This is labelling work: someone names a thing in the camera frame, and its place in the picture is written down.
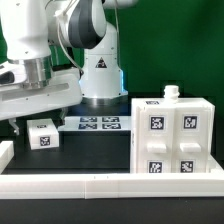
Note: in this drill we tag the white flat panel with tags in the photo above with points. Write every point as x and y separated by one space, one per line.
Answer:
96 123

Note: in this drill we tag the white U-shaped fence frame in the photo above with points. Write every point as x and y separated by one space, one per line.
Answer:
91 186

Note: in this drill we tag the white small box part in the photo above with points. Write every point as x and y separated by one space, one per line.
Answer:
42 134

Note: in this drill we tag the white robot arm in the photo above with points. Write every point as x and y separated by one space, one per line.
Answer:
59 53

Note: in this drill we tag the white small door part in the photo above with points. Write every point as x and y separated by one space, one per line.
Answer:
156 138

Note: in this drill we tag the white cabinet body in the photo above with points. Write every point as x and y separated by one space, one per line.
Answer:
172 99

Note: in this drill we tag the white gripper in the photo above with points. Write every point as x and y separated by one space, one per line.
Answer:
62 91

